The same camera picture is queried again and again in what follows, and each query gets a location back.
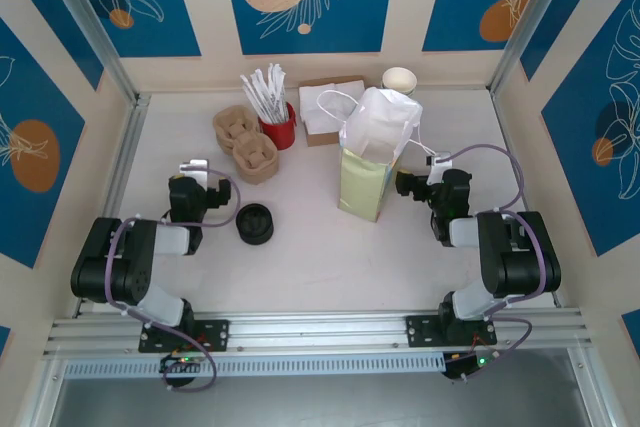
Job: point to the printed paper gift bag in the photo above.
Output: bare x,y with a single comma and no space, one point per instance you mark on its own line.
362,187

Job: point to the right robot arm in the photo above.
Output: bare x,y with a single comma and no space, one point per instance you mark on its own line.
520,257

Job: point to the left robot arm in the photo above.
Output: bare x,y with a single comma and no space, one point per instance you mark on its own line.
115,257

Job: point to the stack of pulp cup carriers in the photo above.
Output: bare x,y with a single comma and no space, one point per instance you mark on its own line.
250,162

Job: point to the black cup lid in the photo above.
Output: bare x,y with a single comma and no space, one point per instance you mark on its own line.
255,224

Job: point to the red straw container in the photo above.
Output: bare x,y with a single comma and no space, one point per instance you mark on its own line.
280,134

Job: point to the cardboard napkin box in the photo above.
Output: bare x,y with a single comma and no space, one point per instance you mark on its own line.
320,139

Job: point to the stack of paper cups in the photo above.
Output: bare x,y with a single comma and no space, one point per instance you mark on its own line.
399,79

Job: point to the white napkin stack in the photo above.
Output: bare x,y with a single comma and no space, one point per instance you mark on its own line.
315,107
347,88

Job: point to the black controller board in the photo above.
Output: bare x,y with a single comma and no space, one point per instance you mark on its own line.
180,366
460,367

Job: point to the grey metal shelf panel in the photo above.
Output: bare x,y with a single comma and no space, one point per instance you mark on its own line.
320,402

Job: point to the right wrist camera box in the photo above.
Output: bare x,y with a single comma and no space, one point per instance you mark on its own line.
440,167

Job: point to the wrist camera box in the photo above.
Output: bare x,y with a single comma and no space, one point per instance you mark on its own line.
440,167
197,172

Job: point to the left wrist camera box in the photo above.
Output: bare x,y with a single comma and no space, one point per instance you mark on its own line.
197,172

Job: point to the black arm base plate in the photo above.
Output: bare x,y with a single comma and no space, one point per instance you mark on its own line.
215,334
422,331

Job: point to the aluminium mounting rail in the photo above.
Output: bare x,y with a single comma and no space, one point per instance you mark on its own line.
320,327

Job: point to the aluminium frame post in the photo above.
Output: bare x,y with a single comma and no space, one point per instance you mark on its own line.
535,22
90,22

